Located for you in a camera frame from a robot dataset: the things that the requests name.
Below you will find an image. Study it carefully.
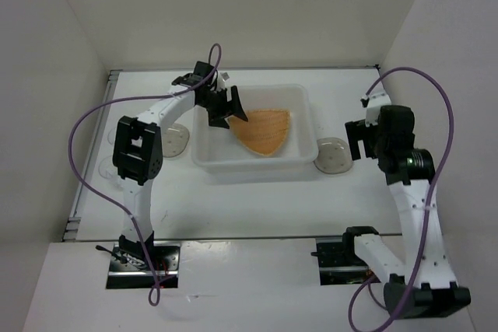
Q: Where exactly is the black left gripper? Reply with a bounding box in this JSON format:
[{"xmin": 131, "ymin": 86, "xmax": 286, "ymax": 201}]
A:
[{"xmin": 197, "ymin": 85, "xmax": 247, "ymax": 129}]

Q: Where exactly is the smoky glass plate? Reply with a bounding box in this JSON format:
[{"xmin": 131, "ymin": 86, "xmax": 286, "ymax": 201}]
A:
[
  {"xmin": 314, "ymin": 137, "xmax": 352, "ymax": 175},
  {"xmin": 161, "ymin": 124, "xmax": 190, "ymax": 159}
]

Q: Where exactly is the woven bamboo fan tray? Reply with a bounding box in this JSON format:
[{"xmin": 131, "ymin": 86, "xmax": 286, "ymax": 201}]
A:
[{"xmin": 229, "ymin": 109, "xmax": 291, "ymax": 157}]

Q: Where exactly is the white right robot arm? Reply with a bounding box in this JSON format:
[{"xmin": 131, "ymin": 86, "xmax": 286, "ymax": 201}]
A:
[{"xmin": 312, "ymin": 89, "xmax": 471, "ymax": 320}]

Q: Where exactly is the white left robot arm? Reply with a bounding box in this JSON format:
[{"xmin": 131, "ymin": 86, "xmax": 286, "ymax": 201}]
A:
[{"xmin": 112, "ymin": 61, "xmax": 247, "ymax": 270}]

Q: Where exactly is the translucent plastic bin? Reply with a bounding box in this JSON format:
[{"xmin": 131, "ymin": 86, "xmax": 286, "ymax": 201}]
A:
[{"xmin": 191, "ymin": 84, "xmax": 318, "ymax": 173}]

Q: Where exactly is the clear plastic cup far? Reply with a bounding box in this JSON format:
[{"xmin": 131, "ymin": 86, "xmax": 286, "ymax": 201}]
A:
[{"xmin": 107, "ymin": 127, "xmax": 117, "ymax": 145}]

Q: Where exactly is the clear plastic cup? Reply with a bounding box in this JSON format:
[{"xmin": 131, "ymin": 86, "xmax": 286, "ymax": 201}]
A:
[
  {"xmin": 107, "ymin": 127, "xmax": 117, "ymax": 145},
  {"xmin": 98, "ymin": 156, "xmax": 117, "ymax": 180}
]

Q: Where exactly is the clear plastic cup near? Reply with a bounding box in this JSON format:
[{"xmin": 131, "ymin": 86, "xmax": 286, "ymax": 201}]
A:
[{"xmin": 98, "ymin": 156, "xmax": 117, "ymax": 180}]

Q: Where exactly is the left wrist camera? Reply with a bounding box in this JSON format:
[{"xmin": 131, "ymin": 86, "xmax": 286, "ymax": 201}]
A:
[{"xmin": 214, "ymin": 71, "xmax": 230, "ymax": 92}]

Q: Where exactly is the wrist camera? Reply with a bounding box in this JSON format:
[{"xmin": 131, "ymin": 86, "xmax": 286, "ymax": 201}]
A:
[
  {"xmin": 214, "ymin": 71, "xmax": 230, "ymax": 92},
  {"xmin": 360, "ymin": 90, "xmax": 391, "ymax": 127}
]

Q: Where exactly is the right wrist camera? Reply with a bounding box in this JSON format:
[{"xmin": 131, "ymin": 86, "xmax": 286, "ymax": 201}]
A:
[{"xmin": 360, "ymin": 90, "xmax": 391, "ymax": 127}]

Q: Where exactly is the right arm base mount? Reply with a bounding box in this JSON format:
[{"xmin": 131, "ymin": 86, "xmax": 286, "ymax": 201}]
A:
[{"xmin": 310, "ymin": 236, "xmax": 369, "ymax": 286}]

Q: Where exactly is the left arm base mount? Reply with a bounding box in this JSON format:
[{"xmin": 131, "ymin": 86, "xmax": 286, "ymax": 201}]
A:
[{"xmin": 95, "ymin": 242, "xmax": 181, "ymax": 289}]

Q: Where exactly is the aluminium table edge rail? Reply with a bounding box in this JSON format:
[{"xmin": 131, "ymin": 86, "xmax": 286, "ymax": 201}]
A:
[{"xmin": 61, "ymin": 69, "xmax": 121, "ymax": 242}]

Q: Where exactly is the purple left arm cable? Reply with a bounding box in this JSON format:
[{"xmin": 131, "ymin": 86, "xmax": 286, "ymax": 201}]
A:
[{"xmin": 68, "ymin": 43, "xmax": 223, "ymax": 307}]

